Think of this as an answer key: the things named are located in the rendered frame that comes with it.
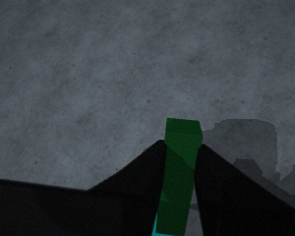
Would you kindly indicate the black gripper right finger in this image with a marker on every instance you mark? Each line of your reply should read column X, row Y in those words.
column 232, row 204

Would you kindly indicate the dark green post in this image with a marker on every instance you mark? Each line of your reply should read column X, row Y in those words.
column 183, row 139

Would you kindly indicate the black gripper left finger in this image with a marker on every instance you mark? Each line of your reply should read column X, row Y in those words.
column 124, row 204

